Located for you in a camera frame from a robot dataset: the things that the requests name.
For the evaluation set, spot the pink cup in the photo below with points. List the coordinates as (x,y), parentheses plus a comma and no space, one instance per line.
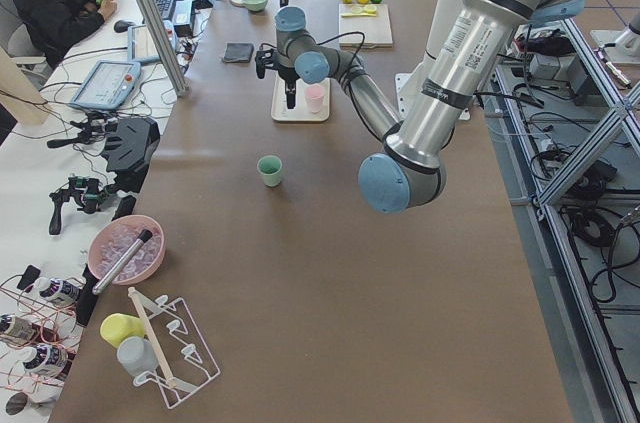
(314,97)

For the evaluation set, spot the mint green cup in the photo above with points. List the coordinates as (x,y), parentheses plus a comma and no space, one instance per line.
(270,169)

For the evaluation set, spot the cream rabbit tray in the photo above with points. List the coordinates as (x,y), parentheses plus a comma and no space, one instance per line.
(300,113)

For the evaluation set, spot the folded grey cloth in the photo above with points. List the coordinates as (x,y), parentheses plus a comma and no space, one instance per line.
(238,52)

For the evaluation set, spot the yellow plastic knife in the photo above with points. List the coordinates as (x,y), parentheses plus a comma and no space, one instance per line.
(358,15)

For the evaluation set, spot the wooden cutting board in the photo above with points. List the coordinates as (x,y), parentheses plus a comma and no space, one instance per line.
(373,31)

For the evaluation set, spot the blue teach pendant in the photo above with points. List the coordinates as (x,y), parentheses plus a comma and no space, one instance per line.
(141,47)
(107,86)

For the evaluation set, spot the metal tool in bowl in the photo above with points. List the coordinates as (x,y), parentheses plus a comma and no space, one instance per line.
(144,236)

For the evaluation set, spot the yellow cup on rack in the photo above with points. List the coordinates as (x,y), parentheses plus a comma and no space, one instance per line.
(117,327)

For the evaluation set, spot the grey cup on rack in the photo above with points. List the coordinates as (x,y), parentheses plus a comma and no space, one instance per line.
(136,355)

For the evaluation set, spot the aluminium frame post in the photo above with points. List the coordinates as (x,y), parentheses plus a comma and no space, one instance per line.
(164,49)

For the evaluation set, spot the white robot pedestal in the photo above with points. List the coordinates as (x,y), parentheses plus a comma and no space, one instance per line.
(408,85)

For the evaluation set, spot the white wire cup rack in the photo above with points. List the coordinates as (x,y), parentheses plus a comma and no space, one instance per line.
(186,364)

